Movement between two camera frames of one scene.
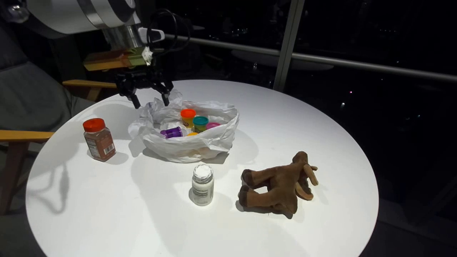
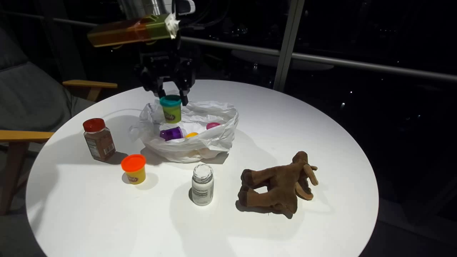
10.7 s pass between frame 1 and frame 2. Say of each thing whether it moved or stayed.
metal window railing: stayed
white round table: stayed
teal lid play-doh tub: moved
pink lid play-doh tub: stayed
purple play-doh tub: stayed
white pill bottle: stayed
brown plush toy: stayed
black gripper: moved
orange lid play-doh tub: moved
